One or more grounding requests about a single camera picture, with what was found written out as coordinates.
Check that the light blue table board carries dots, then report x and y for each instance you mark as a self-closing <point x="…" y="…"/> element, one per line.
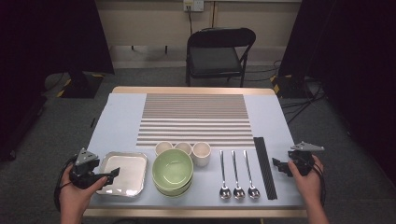
<point x="124" y="118"/>

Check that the row of black chopsticks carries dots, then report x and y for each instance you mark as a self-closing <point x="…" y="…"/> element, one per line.
<point x="265" y="168"/>

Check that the black curtain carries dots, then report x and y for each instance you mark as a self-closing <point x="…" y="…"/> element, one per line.
<point x="46" y="46"/>
<point x="351" y="62"/>

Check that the metal spoon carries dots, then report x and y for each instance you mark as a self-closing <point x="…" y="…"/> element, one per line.
<point x="253" y="191"/>
<point x="238" y="192"/>
<point x="224" y="192"/>

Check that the black folding chair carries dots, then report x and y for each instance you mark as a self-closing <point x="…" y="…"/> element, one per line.
<point x="214" y="59"/>

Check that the square white plate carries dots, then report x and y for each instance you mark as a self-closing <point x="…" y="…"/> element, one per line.
<point x="127" y="174"/>

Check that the black stand base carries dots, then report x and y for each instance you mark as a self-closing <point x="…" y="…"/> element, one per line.
<point x="289" y="88"/>
<point x="81" y="87"/>

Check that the white ceramic cup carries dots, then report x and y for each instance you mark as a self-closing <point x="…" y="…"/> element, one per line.
<point x="183" y="146"/>
<point x="163" y="146"/>
<point x="201" y="155"/>

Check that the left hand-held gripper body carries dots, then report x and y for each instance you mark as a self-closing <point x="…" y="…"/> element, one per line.
<point x="84" y="174"/>

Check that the person's left hand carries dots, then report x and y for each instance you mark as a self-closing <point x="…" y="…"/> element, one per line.
<point x="73" y="199"/>

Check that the white wall socket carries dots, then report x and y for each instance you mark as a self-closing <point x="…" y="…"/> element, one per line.
<point x="193" y="4"/>

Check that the person's right hand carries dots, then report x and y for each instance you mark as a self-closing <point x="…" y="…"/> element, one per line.
<point x="311" y="186"/>

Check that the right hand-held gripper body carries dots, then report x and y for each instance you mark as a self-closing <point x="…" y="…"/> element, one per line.
<point x="302" y="160"/>

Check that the small black bar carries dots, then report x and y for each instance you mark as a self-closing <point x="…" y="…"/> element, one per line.
<point x="92" y="122"/>

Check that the striped placemat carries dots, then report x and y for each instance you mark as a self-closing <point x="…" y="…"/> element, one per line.
<point x="193" y="112"/>

